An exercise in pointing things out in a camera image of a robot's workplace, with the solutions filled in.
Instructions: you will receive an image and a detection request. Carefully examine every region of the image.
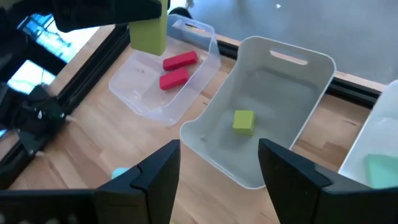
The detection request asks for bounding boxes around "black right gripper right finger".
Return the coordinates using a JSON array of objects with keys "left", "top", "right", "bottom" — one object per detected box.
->
[{"left": 257, "top": 138, "right": 374, "bottom": 224}]

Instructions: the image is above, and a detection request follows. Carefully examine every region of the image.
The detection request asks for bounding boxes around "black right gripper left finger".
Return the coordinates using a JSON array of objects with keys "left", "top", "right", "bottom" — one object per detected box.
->
[{"left": 94, "top": 139, "right": 182, "bottom": 224}]

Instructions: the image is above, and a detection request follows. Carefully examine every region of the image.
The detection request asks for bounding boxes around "light teal wedge block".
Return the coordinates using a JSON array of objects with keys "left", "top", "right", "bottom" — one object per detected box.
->
[{"left": 111, "top": 167, "right": 131, "bottom": 180}]

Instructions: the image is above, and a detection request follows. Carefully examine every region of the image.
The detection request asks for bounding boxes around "green rectangular wooden block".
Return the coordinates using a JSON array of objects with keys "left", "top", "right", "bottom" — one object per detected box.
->
[{"left": 128, "top": 0, "right": 169, "bottom": 57}]

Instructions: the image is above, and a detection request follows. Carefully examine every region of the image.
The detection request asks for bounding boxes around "red rectangular wooden block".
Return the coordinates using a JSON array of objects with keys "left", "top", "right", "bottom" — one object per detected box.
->
[
  {"left": 159, "top": 67, "right": 190, "bottom": 91},
  {"left": 162, "top": 50, "right": 199, "bottom": 72}
]

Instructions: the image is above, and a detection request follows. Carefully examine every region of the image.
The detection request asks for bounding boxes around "teal wooden block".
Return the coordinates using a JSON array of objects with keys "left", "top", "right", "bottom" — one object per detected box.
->
[{"left": 363, "top": 153, "right": 398, "bottom": 190}]

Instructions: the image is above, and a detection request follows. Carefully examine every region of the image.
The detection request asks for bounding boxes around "green wooden cube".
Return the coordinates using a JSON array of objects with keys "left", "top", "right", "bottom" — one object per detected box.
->
[{"left": 232, "top": 109, "right": 257, "bottom": 136}]

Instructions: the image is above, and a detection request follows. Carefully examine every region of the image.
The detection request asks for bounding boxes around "clear plastic bin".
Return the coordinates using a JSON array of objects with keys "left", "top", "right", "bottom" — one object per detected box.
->
[{"left": 108, "top": 14, "right": 222, "bottom": 127}]

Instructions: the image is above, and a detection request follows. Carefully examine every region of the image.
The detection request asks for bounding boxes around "white plastic bin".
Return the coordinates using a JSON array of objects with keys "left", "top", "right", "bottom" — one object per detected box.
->
[{"left": 338, "top": 79, "right": 398, "bottom": 190}]

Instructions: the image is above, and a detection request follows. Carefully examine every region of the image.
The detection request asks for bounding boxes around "light grey plastic bin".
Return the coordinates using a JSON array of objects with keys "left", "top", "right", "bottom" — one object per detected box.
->
[{"left": 179, "top": 35, "right": 337, "bottom": 190}]

